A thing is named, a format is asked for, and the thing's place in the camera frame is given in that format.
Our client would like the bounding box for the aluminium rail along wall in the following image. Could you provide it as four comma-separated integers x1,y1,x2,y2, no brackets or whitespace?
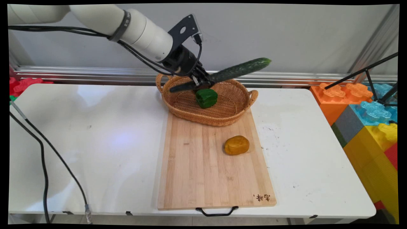
14,66,398,88

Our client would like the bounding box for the orange-yellow round vegetable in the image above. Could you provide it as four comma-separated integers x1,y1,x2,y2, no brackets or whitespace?
224,135,250,156

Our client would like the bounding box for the red foam block beside yellow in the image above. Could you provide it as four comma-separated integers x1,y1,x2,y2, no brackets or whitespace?
384,142,399,171

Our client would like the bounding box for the black tripod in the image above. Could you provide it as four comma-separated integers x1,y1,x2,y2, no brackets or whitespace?
324,52,399,107

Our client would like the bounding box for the orange foam building block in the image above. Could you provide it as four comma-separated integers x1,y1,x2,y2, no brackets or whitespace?
310,82,374,126

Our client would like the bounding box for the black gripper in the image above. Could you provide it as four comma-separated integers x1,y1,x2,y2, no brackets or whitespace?
162,44,213,88

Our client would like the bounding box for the black cutting board handle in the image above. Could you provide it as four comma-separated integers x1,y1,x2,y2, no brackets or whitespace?
195,206,239,217

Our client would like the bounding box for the thick black hanging cable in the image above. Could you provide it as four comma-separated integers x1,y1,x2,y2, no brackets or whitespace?
9,111,51,224

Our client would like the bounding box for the thin black cable metal connector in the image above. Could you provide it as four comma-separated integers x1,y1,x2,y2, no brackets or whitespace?
9,101,93,224

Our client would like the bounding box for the grey foam building block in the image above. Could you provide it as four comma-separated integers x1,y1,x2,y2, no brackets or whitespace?
331,105,365,148

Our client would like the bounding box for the wooden cutting board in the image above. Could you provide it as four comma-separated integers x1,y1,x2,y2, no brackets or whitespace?
157,108,277,211

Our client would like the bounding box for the black wrist cable bundle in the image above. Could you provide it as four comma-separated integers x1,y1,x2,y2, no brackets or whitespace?
8,25,203,77

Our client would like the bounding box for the red foam block behind table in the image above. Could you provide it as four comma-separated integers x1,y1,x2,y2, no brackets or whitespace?
10,77,54,97

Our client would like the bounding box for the woven wicker basket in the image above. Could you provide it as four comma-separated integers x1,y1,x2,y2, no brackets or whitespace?
155,73,259,127

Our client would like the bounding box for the green bell pepper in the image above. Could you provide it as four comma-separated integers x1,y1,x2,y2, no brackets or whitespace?
195,88,218,109

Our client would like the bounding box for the dark strap near wrist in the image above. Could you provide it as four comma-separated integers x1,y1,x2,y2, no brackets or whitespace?
107,10,132,43

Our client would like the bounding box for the long dark green cucumber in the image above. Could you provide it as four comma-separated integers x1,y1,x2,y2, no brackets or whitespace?
169,58,272,94

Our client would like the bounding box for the diagonal aluminium profile post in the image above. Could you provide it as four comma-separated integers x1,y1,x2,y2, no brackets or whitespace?
348,5,400,84

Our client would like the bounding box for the blue foam building block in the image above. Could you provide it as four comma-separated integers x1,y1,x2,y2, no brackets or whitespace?
349,83,398,126

